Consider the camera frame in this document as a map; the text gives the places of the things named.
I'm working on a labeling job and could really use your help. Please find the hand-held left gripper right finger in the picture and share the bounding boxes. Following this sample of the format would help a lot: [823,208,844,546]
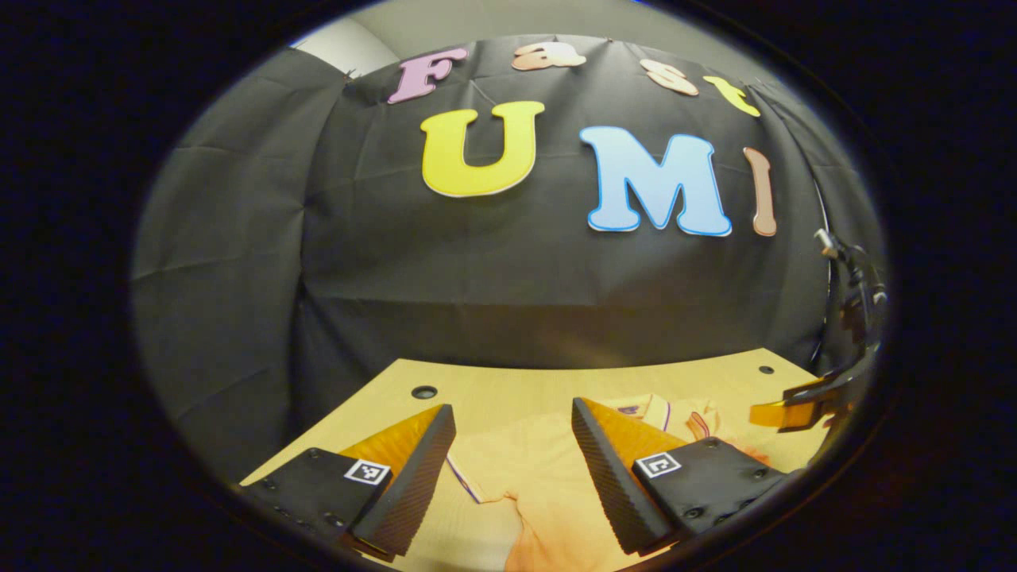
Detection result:
[571,396,788,556]

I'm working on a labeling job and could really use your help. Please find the orange T-shirt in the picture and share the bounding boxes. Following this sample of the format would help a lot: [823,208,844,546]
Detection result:
[445,393,795,572]

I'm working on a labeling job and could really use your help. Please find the black backdrop cloth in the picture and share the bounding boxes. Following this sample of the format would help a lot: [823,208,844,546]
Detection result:
[131,36,883,485]

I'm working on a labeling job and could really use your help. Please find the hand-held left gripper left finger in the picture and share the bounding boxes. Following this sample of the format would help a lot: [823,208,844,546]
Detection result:
[238,403,458,562]

